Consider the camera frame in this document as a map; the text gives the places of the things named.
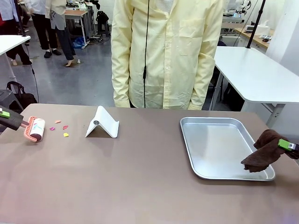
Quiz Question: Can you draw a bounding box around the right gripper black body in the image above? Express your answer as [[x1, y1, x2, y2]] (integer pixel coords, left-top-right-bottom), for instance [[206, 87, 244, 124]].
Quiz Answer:
[[288, 143, 299, 161]]

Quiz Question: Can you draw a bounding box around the brown towel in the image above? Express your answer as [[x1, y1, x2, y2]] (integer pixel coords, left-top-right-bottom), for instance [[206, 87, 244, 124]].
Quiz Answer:
[[240, 129, 287, 173]]

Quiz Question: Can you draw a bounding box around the pink lint roller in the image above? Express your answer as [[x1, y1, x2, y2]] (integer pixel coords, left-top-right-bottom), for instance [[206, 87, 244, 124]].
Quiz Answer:
[[0, 108, 47, 143]]

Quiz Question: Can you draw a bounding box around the person's left forearm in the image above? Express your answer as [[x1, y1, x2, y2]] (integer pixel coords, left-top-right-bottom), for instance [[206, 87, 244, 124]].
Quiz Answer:
[[187, 58, 216, 110]]

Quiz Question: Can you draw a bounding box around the person's right forearm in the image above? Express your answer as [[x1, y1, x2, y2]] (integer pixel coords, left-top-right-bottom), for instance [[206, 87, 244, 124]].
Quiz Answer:
[[111, 58, 132, 108]]

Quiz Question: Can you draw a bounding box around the grey stool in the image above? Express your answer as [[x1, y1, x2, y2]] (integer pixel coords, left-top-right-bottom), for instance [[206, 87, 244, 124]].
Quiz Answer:
[[0, 90, 19, 111]]

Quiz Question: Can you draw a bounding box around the black bag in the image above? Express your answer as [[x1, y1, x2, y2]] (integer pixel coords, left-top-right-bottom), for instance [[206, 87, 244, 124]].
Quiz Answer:
[[6, 81, 38, 112]]

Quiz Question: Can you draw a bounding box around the metal tray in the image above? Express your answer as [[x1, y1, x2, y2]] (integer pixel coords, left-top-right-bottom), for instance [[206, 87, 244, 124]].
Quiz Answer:
[[179, 117, 276, 181]]

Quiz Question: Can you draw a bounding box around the small white table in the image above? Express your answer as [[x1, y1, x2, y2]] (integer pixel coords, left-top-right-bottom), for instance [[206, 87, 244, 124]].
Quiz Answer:
[[0, 35, 32, 79]]

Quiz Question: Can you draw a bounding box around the person in white top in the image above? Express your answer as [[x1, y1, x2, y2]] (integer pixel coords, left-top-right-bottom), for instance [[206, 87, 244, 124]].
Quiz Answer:
[[0, 0, 33, 66]]

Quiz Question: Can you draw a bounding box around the person in black trousers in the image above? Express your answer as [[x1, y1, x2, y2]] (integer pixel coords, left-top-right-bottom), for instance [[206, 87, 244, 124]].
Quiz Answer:
[[24, 0, 62, 59]]

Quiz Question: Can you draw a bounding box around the person in cream coat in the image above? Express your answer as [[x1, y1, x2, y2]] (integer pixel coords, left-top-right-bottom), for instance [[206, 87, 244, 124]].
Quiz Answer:
[[45, 0, 78, 68]]

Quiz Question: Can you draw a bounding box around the blue plastic bag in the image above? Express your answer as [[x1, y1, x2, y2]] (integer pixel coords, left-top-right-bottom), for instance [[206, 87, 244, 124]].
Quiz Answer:
[[71, 36, 86, 49]]

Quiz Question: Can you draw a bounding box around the white folding stand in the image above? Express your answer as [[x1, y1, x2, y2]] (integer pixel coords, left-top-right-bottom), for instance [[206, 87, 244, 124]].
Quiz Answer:
[[85, 105, 120, 139]]

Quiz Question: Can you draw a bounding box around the wooden desk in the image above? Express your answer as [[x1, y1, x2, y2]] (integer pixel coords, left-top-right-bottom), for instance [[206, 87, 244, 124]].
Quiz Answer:
[[221, 22, 276, 50]]

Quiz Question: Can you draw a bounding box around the desk with grey legs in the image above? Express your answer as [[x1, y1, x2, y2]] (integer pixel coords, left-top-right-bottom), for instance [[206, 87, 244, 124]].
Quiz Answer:
[[64, 8, 94, 49]]

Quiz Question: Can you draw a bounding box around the black tripod pole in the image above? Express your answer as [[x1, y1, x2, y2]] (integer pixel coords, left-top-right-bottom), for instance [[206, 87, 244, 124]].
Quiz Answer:
[[247, 0, 267, 49]]

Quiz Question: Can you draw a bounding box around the black stool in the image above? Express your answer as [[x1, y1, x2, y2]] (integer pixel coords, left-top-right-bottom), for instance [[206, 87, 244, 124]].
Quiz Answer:
[[96, 10, 111, 38]]

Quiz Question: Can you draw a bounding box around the person in yellow shirt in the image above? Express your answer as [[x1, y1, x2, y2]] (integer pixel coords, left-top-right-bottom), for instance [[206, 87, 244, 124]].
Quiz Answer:
[[111, 0, 224, 110]]

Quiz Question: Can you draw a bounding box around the black stand with cable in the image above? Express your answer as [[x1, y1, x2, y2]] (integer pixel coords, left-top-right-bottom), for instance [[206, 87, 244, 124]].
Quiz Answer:
[[15, 0, 40, 104]]

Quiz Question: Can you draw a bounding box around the black microphone cable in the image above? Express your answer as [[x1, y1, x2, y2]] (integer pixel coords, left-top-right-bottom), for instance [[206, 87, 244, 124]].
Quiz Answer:
[[142, 0, 150, 109]]

